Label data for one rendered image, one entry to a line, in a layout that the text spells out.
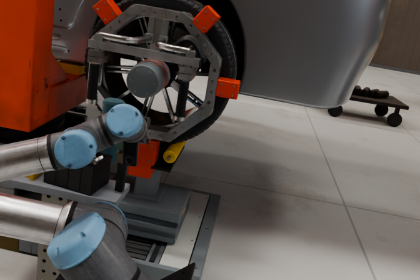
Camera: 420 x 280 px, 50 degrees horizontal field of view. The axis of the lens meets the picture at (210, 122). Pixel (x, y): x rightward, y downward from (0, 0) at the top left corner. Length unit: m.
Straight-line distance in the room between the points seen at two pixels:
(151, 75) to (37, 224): 0.72
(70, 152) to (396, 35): 11.57
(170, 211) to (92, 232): 1.06
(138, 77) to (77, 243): 0.83
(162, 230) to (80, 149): 1.10
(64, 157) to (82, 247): 0.21
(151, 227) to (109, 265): 1.04
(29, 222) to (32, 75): 0.85
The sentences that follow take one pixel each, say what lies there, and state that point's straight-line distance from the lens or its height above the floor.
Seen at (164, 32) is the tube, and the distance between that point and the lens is 1.86.
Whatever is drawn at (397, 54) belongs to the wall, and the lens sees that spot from 12.44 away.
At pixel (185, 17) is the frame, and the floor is 1.10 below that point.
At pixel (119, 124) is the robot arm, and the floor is 0.85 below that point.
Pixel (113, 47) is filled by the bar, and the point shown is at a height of 0.97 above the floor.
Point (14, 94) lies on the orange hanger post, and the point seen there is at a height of 0.67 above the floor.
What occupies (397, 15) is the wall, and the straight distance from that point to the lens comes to 12.34.
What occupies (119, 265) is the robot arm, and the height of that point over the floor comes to 0.58.
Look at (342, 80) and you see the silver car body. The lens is 2.36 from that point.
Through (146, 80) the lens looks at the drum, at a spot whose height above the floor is 0.86.
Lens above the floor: 1.23
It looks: 16 degrees down
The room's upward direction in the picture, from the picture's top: 10 degrees clockwise
